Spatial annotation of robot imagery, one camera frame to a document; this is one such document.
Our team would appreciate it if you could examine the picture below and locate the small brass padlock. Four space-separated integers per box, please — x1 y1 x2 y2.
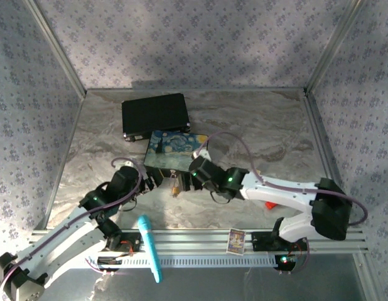
170 170 180 195

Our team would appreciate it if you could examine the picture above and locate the starry night painted box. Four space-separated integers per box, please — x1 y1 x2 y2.
143 129 211 182

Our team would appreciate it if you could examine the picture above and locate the black flat case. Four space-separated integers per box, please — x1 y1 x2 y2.
121 92 191 143

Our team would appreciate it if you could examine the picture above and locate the cyan marker pen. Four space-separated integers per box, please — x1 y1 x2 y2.
137 214 164 284

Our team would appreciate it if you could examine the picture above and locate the small picture card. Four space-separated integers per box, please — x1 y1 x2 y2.
225 228 246 256

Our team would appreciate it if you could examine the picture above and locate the black left base board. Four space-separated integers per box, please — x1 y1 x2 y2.
97 256 123 272

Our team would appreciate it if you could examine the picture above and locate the circuit board with LED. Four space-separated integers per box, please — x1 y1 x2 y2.
273 254 299 272

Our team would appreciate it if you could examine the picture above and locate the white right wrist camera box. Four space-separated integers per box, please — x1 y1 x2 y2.
191 149 211 161

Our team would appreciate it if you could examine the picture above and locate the aluminium front frame rail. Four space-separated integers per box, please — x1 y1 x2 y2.
26 228 369 255

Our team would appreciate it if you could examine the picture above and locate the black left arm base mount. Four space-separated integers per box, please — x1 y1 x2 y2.
99 232 142 253

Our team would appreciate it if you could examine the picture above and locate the grey slotted cable duct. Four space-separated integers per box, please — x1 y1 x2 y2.
84 254 279 270

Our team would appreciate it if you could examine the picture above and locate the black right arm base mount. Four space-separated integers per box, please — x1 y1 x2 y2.
251 231 309 252

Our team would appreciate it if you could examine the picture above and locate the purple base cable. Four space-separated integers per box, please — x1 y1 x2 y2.
277 236 311 277
84 256 127 277

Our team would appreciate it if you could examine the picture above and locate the aluminium rear rail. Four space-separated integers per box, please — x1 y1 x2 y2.
85 87 308 94

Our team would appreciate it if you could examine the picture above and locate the aluminium side rail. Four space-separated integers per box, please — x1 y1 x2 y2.
302 89 375 301

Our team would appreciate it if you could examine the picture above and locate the aluminium corner post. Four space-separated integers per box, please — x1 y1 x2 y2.
23 0 89 97
304 0 365 92

